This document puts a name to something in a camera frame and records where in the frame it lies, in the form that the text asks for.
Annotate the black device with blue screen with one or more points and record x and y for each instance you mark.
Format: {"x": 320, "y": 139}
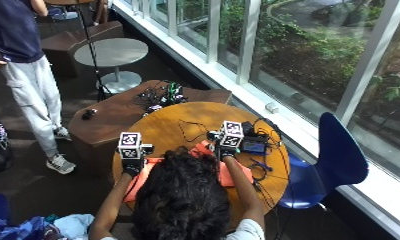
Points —
{"x": 255, "y": 142}

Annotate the blue chair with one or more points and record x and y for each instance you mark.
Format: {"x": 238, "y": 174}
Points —
{"x": 328, "y": 163}

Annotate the brown ottoman seat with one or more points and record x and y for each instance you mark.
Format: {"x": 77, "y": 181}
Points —
{"x": 75, "y": 43}

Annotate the white marker cube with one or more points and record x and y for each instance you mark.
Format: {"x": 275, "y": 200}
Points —
{"x": 130, "y": 145}
{"x": 231, "y": 135}

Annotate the the person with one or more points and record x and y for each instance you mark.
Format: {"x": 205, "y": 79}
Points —
{"x": 185, "y": 200}

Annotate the orange cloth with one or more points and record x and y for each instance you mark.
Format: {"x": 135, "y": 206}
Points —
{"x": 227, "y": 173}

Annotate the person's right hand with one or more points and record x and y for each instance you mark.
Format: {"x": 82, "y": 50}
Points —
{"x": 225, "y": 151}

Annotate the small black object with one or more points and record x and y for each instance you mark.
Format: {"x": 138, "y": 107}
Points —
{"x": 89, "y": 114}

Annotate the round wooden table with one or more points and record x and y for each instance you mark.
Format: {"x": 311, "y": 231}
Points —
{"x": 191, "y": 123}

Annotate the black phone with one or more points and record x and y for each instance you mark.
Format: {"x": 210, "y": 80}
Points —
{"x": 2, "y": 57}

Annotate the person's left hand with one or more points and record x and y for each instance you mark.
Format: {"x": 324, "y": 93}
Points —
{"x": 133, "y": 165}

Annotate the brown wooden bench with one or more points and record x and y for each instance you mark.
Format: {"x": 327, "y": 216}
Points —
{"x": 115, "y": 113}

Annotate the black tripod stand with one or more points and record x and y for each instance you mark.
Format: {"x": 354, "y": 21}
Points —
{"x": 90, "y": 43}

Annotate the small round grey table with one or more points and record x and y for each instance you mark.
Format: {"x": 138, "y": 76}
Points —
{"x": 114, "y": 55}

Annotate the right white marker cube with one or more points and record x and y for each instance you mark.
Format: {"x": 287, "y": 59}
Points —
{"x": 231, "y": 135}

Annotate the blue clothing pile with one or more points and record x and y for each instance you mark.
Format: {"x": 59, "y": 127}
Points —
{"x": 35, "y": 226}

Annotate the left white marker cube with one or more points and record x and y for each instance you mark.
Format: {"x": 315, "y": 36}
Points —
{"x": 130, "y": 145}

